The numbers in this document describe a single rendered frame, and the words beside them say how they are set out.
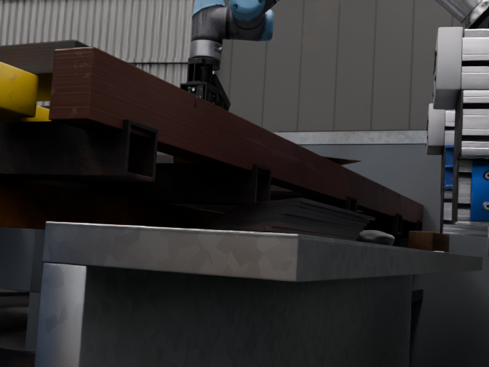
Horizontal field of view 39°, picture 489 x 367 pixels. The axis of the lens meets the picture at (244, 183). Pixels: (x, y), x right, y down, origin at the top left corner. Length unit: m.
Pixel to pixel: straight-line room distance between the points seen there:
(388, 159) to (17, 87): 1.62
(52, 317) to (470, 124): 0.65
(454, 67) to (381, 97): 3.17
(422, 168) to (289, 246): 1.69
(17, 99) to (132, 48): 3.93
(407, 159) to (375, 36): 2.21
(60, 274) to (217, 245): 0.13
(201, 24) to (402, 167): 0.81
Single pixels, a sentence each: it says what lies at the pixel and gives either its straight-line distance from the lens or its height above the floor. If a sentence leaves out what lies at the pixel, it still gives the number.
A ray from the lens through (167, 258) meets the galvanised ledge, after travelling 0.47.
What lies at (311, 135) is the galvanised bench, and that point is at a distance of 2.22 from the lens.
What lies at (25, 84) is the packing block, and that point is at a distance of 0.65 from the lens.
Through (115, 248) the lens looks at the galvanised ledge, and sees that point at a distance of 0.50.
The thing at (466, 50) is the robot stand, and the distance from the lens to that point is 1.02.
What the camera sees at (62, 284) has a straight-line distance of 0.52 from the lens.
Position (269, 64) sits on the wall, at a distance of 4.31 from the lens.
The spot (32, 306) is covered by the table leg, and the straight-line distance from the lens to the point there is 0.70.
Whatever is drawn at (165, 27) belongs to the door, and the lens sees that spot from 4.52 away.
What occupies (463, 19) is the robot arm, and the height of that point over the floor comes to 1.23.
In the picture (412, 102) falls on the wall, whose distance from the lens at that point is 4.16.
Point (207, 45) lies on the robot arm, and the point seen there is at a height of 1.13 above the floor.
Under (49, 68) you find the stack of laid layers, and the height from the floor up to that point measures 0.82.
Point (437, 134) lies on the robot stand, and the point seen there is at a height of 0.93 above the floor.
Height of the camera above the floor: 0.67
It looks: 5 degrees up
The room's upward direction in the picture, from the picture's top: 3 degrees clockwise
